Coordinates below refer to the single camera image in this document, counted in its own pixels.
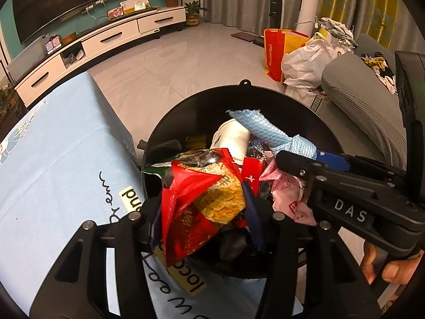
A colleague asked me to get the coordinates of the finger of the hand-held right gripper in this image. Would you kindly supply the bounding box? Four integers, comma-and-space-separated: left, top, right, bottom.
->
275, 149, 377, 195
315, 149, 406, 183

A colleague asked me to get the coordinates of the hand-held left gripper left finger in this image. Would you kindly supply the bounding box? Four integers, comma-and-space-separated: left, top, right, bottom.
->
31, 203, 167, 319

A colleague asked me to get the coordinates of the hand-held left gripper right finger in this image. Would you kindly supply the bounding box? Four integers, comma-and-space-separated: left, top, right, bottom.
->
242, 183, 382, 319

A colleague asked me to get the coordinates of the pink tissue packet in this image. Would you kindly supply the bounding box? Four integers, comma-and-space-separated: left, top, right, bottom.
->
259, 159, 317, 226

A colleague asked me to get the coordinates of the red cigarette carton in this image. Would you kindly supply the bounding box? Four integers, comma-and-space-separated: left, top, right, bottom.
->
241, 156, 268, 195

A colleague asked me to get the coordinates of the blue cleaning cloth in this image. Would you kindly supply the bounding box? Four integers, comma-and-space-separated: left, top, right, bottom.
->
226, 108, 317, 160

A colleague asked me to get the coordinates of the red snack bag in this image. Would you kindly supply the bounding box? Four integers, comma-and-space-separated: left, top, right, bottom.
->
161, 148, 248, 268

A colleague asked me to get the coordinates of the white paper cup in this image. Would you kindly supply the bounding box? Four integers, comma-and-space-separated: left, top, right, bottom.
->
207, 120, 251, 158

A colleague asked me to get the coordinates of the black trash bin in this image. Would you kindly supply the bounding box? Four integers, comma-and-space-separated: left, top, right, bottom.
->
137, 79, 339, 278

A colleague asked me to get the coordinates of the person's right hand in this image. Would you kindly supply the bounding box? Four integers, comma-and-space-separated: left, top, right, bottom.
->
360, 241, 425, 303

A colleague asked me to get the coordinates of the green white wrapper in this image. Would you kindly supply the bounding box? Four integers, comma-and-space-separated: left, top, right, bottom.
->
142, 153, 181, 176

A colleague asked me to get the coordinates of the grey sofa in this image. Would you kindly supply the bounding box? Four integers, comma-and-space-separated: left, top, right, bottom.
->
320, 33, 425, 173

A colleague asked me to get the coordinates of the white plastic bag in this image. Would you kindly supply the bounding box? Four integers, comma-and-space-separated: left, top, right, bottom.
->
282, 38, 336, 90

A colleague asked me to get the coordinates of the pile of mixed clothes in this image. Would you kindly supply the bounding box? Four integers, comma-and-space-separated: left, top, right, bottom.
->
360, 51, 397, 94

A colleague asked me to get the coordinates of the light blue tablecloth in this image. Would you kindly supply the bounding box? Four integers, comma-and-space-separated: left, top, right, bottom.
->
0, 71, 299, 319

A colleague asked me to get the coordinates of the red shopping bag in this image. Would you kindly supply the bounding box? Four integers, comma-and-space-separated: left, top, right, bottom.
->
263, 28, 311, 83

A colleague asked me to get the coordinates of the crumpled grey white cloth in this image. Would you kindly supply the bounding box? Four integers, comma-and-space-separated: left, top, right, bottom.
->
317, 16, 357, 49

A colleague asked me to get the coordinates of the dark flat floor board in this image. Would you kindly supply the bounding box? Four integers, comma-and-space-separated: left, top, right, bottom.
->
231, 31, 264, 44

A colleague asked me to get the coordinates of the white paper roll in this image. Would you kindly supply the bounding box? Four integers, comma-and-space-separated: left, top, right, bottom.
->
296, 0, 319, 37

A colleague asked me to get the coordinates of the black tower speaker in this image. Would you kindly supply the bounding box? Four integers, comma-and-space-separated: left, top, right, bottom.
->
270, 0, 286, 29

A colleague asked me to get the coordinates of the yellow patterned curtain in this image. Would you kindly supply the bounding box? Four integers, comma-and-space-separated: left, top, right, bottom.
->
324, 0, 404, 54

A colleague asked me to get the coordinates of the small potted plant brown pot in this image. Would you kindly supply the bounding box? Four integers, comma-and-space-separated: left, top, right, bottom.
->
184, 2, 208, 27

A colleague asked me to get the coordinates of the leafy floor plant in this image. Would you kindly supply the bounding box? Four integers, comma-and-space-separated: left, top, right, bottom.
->
0, 86, 15, 114

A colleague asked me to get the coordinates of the white TV cabinet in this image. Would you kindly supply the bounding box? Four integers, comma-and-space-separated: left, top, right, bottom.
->
13, 6, 186, 107

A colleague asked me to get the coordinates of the grey frosted panel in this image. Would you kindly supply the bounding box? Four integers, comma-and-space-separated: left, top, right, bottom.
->
7, 44, 49, 80

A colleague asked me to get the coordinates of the white desk calendar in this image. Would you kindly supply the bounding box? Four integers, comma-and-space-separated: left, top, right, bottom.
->
120, 0, 148, 15

